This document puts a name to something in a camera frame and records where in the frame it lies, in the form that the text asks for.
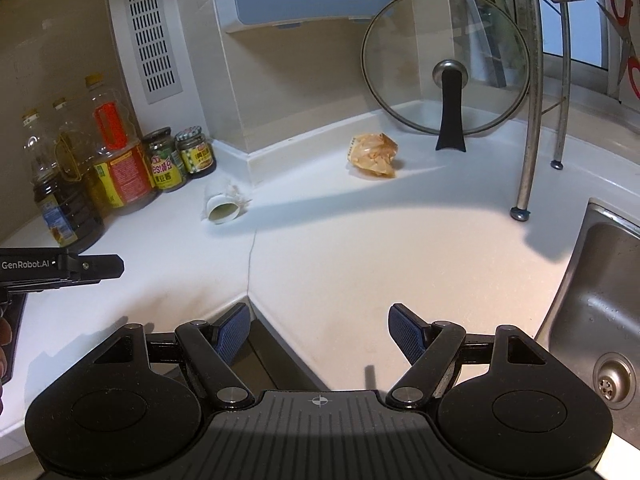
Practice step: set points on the tall jar green lid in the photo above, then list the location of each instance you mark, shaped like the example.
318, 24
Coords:
165, 165

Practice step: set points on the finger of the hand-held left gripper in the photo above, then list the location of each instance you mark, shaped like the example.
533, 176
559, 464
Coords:
55, 287
95, 266

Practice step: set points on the metal rack legs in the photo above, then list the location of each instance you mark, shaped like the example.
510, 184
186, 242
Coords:
531, 135

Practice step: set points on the stainless steel sink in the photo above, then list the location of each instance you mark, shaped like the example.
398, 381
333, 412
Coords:
595, 285

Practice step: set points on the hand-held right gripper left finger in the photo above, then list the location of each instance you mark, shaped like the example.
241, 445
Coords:
232, 331

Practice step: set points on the white paper cup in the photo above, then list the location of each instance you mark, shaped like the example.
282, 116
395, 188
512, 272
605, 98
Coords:
222, 206

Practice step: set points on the person's left hand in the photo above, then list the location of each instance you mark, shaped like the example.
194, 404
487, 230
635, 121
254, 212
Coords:
3, 335

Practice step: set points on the dark sauce bottle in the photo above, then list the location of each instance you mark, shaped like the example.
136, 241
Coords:
60, 210

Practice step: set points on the sink drain strainer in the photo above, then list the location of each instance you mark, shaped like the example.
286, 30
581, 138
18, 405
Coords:
615, 382

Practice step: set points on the small jar checkered lid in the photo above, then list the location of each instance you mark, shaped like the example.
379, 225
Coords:
196, 155

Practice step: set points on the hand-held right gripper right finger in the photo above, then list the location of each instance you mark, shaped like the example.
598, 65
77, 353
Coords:
407, 331

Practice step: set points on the grey vent grille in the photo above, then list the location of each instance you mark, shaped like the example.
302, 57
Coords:
151, 40

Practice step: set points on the orange plastic bag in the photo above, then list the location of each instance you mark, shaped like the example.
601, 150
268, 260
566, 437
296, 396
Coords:
374, 156

